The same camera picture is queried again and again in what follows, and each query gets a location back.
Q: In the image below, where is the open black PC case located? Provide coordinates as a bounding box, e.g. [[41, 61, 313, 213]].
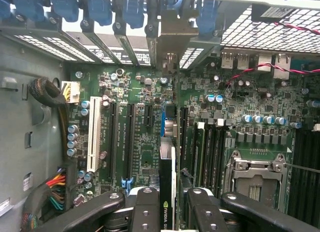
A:
[[0, 0, 320, 232]]

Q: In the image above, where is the installed dark RAM stick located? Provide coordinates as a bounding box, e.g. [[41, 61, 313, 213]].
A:
[[193, 121, 206, 192]]

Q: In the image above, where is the red black twisted wire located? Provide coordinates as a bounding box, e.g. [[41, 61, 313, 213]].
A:
[[223, 21, 320, 94]]

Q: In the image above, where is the black sleeved cable bundle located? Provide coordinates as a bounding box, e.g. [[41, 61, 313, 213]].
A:
[[28, 77, 71, 167]]

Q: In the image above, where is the silver network port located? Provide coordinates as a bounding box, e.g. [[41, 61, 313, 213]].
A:
[[256, 53, 273, 73], [272, 53, 293, 79]]

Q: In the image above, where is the long black expansion slot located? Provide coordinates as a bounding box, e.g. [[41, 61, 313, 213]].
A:
[[109, 102, 119, 181], [125, 103, 137, 180]]

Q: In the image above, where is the metal CPU socket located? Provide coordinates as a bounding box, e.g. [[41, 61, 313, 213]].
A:
[[224, 148, 289, 214]]

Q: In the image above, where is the blue card retainer clip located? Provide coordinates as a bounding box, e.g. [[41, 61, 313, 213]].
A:
[[50, 0, 80, 23], [196, 0, 219, 37], [0, 0, 13, 19], [87, 0, 114, 27], [11, 0, 45, 20], [121, 0, 146, 30]]

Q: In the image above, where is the silver USB port block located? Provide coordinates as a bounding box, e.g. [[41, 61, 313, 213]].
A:
[[220, 49, 250, 70]]

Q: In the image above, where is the blue expansion slot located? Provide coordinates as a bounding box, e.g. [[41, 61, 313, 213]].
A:
[[160, 101, 168, 139]]

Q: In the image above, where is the short black expansion slot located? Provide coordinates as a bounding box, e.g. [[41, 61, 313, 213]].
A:
[[143, 104, 155, 128]]

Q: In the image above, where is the white PCI expansion slot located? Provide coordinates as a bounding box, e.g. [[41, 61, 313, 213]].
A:
[[86, 96, 103, 173]]

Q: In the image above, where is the green motherboard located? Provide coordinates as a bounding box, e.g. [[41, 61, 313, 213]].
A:
[[62, 63, 320, 232]]

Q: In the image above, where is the white power connector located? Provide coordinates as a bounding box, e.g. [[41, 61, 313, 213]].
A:
[[60, 80, 82, 105]]

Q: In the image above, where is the medium black expansion slot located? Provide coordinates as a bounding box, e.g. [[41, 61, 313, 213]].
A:
[[179, 106, 189, 169]]

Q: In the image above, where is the multicolour wire harness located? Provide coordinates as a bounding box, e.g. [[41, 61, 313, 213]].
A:
[[44, 166, 77, 214]]

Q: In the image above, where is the black labelled module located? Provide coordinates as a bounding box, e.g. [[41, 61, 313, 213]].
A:
[[250, 3, 302, 24]]

